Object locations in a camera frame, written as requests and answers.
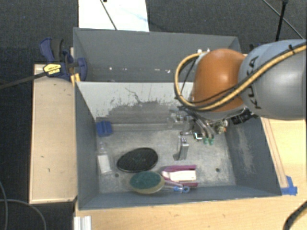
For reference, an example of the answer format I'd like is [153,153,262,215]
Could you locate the blue ribbed block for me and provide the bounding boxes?
[95,120,114,138]

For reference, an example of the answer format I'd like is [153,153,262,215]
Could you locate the pale wood board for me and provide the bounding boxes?
[28,63,79,205]

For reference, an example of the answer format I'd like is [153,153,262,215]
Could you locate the grey metal bin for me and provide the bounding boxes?
[72,27,283,211]

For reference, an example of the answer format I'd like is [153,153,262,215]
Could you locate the clear plastic bottle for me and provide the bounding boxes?
[95,141,114,175]

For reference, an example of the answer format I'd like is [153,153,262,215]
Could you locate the magenta and white stapler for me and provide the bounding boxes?
[161,164,200,188]

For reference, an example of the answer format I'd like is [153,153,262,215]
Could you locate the green round scrub brush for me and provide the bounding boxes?
[129,171,191,195]

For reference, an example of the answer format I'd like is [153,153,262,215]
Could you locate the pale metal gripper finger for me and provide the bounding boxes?
[173,137,190,161]
[167,109,184,129]

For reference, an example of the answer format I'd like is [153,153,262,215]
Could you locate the black round disc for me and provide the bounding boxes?
[116,147,159,173]

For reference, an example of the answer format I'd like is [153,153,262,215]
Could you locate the black cylinder on white bracket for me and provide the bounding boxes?
[230,109,259,127]

